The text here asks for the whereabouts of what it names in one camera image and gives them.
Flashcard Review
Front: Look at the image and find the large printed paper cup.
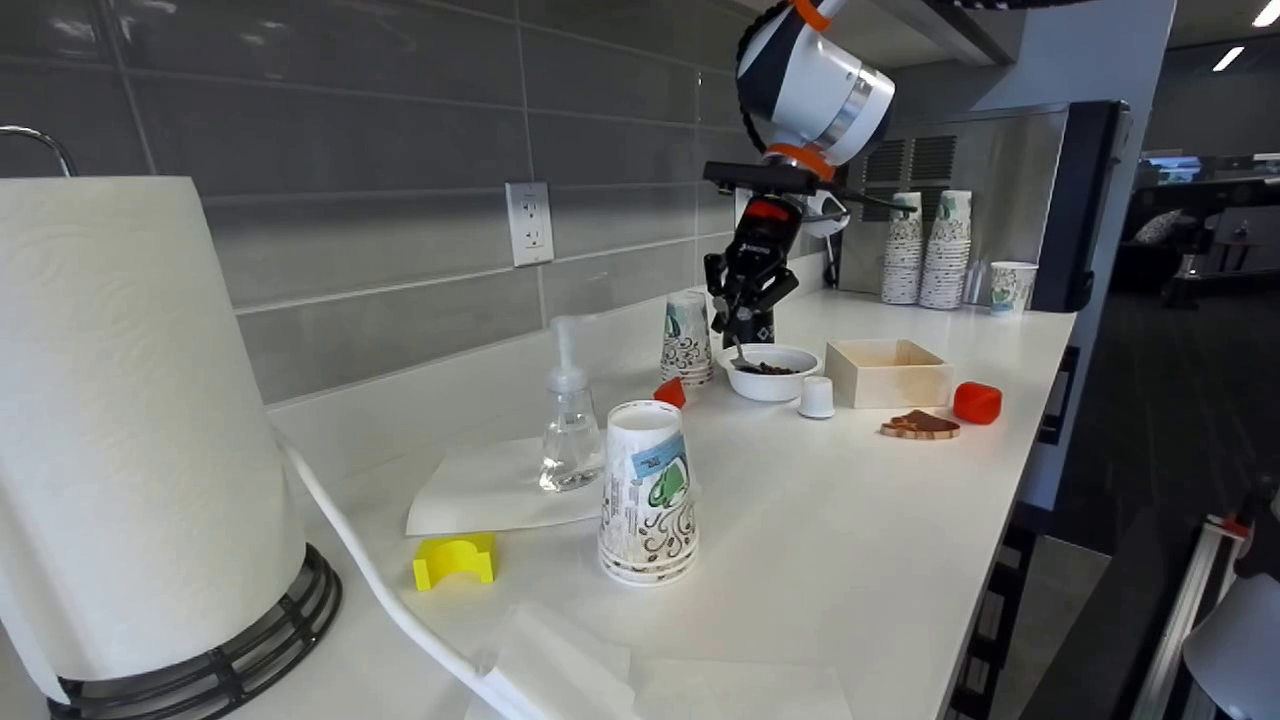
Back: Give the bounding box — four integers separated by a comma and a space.
591, 397, 703, 593

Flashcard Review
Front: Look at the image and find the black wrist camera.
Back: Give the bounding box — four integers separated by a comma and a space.
700, 156, 820, 201

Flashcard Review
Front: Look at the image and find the small white shaker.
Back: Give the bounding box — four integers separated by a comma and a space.
797, 370, 840, 422

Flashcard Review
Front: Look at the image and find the white wall outlet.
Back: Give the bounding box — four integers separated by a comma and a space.
501, 181, 556, 267

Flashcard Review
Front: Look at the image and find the white cable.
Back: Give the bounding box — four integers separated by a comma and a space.
279, 444, 524, 720

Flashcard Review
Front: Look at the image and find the yellow plastic block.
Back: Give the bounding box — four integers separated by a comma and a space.
407, 530, 501, 597

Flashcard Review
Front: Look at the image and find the light wooden box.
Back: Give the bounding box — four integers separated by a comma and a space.
825, 336, 957, 413

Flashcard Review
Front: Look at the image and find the single printed paper cup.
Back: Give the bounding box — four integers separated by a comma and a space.
985, 255, 1039, 320

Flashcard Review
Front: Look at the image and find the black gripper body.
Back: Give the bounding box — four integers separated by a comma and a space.
700, 195, 807, 317

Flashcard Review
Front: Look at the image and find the black paper towel holder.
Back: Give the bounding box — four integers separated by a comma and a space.
49, 539, 348, 720

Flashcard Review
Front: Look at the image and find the background monitor screen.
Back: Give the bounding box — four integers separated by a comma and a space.
1149, 151, 1207, 187

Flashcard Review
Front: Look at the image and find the chrome kitchen faucet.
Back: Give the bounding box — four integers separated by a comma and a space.
0, 121, 71, 181

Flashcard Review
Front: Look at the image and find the white bowl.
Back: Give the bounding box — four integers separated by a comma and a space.
721, 341, 825, 402

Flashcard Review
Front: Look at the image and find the clear glass bottle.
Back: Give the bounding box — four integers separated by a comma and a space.
537, 317, 608, 494

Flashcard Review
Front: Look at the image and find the white paper towel roll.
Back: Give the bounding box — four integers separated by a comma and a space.
0, 173, 310, 702

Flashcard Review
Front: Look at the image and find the metal stand leg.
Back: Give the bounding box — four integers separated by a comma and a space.
1130, 510, 1257, 720

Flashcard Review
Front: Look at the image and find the tall black panel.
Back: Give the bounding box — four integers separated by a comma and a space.
1032, 94, 1127, 317

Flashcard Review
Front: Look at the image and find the red plastic cup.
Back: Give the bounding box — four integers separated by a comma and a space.
953, 378, 1008, 429

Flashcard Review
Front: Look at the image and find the brown flat toy piece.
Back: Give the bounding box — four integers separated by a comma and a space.
876, 407, 965, 444

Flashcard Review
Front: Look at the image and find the grey rounded object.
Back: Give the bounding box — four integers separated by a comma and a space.
1179, 570, 1280, 720

